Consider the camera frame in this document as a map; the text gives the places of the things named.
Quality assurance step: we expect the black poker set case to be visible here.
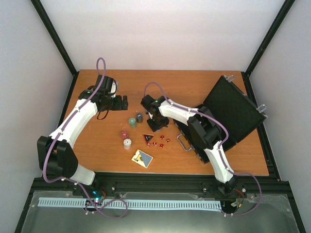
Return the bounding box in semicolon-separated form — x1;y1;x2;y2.
173;75;268;164

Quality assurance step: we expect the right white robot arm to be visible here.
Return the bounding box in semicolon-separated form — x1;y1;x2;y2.
140;95;236;197

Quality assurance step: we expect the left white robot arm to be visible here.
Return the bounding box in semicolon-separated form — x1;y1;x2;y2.
37;75;128;196

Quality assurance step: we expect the black triangular card box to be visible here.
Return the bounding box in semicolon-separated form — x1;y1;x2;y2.
143;133;154;144

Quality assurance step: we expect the green poker chip stack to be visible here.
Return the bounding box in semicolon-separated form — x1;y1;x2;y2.
128;117;137;128

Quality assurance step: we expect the black poker chip stack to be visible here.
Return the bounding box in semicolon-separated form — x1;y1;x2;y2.
136;113;143;123

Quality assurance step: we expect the red poker chip stack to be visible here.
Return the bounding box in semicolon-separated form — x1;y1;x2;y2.
121;131;129;140

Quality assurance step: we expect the white poker chip stack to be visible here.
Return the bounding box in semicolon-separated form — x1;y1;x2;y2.
123;138;132;150

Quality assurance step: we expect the playing card deck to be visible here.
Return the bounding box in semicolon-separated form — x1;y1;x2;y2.
131;150;153;168

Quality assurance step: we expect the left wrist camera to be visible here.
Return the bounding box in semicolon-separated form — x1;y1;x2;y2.
110;80;118;95

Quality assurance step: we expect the black aluminium base frame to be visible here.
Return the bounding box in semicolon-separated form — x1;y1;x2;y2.
15;172;306;233

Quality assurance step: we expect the light blue cable duct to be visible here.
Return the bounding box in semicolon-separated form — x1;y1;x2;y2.
37;197;222;212

